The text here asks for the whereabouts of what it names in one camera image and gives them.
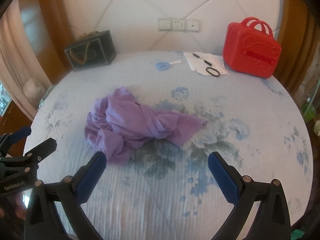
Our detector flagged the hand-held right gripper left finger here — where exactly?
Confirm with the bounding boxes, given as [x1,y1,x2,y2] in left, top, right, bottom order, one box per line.
[24,151,108,240]

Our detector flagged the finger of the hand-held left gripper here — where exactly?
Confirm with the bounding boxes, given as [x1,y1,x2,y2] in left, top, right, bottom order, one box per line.
[0,126,32,157]
[0,138,57,180]

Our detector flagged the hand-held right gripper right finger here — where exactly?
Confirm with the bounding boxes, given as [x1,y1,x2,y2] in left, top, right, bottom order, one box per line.
[208,151,292,240]

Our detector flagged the purple garment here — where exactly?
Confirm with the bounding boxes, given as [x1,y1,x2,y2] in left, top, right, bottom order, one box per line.
[84,86,208,166]

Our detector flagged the floral bed sheet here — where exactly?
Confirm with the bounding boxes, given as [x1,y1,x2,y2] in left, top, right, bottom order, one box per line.
[22,50,314,240]

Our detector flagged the beige curtain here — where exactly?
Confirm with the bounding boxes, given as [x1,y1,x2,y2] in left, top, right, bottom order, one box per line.
[0,15,59,123]

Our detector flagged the black gift bag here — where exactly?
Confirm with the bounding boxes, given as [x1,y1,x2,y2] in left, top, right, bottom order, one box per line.
[64,29,117,72]

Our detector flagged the green plant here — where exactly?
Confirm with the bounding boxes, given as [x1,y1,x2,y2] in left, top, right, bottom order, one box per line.
[301,102,318,120]

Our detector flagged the white paper sheet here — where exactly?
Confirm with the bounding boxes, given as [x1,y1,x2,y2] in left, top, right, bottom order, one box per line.
[184,52,229,76]

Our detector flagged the black pen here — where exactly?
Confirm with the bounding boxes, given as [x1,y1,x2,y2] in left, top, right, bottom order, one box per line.
[192,53,213,65]

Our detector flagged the red plastic carry case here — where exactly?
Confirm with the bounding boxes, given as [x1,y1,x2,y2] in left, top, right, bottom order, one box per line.
[222,17,282,79]

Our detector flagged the wooden wall panel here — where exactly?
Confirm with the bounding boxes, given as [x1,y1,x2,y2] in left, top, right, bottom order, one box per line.
[274,0,320,98]
[15,0,75,85]

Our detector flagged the blue handled scissors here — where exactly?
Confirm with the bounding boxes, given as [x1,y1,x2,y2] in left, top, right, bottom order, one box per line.
[155,60,182,71]

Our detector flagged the white wall socket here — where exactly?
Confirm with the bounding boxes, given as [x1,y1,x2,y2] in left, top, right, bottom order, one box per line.
[186,19,201,33]
[172,18,187,31]

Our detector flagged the white wall switch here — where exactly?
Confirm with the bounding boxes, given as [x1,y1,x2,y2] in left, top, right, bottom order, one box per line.
[158,18,173,32]

